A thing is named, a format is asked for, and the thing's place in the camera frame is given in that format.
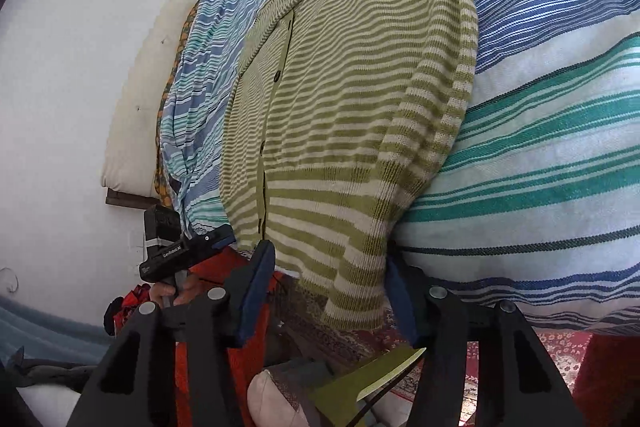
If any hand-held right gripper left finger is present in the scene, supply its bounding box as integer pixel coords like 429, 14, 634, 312
75, 239, 277, 427

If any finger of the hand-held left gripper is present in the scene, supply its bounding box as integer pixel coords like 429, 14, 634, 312
210, 226, 236, 253

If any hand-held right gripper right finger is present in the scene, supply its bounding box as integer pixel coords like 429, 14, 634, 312
387, 257, 586, 427

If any green striped knit cardigan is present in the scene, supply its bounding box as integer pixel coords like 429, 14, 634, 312
220, 0, 479, 333

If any person's left hand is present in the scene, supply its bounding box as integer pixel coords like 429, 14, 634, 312
151, 274, 201, 308

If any red black bag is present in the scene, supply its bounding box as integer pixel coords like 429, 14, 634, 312
104, 284, 151, 338

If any person's red clothing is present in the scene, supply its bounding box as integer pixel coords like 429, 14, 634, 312
180, 247, 286, 427

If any yellow green flat object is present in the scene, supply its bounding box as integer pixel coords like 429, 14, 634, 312
307, 347, 428, 427

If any pale pink cloth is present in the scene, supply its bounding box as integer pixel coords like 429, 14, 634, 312
247, 369, 311, 427

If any white mattress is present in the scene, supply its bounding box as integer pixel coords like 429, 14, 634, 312
101, 0, 211, 200

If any grey blue cloth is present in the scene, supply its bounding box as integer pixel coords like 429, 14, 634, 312
0, 297, 116, 368

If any red patterned carpet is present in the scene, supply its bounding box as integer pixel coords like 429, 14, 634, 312
265, 277, 601, 427

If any blue green striped bedsheet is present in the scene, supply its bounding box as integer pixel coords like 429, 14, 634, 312
155, 0, 640, 338

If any wooden bed frame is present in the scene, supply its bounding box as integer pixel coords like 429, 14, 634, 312
105, 187, 173, 210

